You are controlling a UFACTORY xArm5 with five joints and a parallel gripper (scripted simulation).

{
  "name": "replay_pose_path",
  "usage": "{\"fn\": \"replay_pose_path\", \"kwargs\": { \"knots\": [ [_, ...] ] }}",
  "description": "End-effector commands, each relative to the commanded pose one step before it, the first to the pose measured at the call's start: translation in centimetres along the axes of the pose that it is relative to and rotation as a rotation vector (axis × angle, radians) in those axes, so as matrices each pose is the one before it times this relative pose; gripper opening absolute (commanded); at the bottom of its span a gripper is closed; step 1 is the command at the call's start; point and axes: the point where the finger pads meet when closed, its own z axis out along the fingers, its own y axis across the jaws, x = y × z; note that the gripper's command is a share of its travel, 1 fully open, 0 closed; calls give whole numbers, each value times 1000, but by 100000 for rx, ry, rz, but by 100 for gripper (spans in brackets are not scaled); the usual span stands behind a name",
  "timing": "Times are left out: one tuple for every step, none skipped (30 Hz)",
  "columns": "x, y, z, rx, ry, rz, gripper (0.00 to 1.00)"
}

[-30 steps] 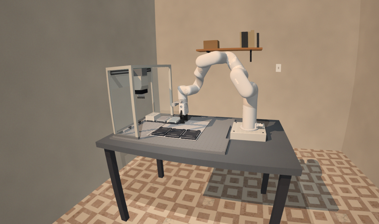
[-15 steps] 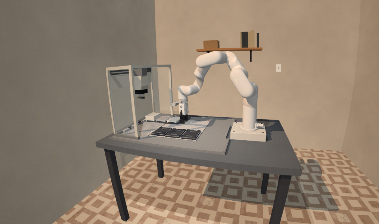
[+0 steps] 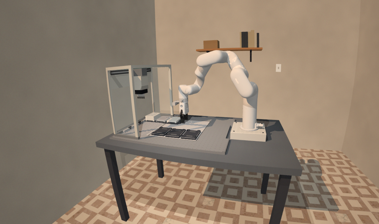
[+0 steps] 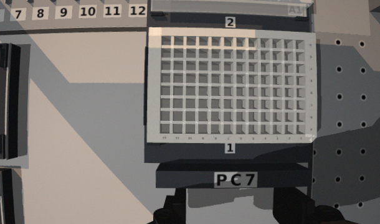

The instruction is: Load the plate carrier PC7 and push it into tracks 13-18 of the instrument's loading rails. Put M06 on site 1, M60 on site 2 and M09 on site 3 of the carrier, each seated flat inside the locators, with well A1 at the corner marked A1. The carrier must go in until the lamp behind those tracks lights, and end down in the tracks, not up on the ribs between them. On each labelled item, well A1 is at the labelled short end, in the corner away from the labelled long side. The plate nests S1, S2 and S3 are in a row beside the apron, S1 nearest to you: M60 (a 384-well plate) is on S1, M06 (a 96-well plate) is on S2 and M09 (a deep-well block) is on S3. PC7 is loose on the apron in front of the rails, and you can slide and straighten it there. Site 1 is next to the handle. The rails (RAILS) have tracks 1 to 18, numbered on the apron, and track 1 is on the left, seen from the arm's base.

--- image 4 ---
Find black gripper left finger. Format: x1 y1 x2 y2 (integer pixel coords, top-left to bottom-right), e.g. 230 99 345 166
147 189 186 224

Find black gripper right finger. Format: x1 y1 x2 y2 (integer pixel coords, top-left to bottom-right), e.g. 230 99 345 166
273 187 359 224

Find grey multi-well plate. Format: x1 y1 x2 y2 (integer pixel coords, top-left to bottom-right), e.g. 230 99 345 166
150 0 314 18

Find grey perforated base plate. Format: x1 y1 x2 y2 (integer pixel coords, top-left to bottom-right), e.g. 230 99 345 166
312 11 380 224

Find white well plate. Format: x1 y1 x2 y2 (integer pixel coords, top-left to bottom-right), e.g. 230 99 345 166
147 27 317 143

